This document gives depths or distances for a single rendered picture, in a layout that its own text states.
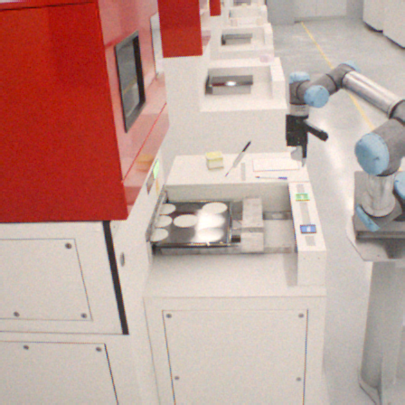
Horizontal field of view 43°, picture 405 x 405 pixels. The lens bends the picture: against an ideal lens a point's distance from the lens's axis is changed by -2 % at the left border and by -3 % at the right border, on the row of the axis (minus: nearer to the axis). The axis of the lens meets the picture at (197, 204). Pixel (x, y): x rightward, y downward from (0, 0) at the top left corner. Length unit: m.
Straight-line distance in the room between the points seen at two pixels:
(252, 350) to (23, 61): 1.23
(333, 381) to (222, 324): 0.94
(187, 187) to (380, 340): 1.08
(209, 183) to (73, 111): 1.02
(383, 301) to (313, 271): 0.58
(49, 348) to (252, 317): 0.69
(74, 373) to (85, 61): 1.04
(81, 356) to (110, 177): 0.66
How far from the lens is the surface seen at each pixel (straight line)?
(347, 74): 1.85
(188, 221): 2.09
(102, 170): 1.39
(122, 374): 1.80
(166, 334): 1.92
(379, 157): 1.53
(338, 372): 2.70
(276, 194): 2.26
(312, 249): 1.76
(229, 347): 1.93
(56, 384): 1.92
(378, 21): 12.52
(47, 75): 1.36
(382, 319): 2.37
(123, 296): 1.59
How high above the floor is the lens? 1.88
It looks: 26 degrees down
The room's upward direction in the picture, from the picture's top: 5 degrees counter-clockwise
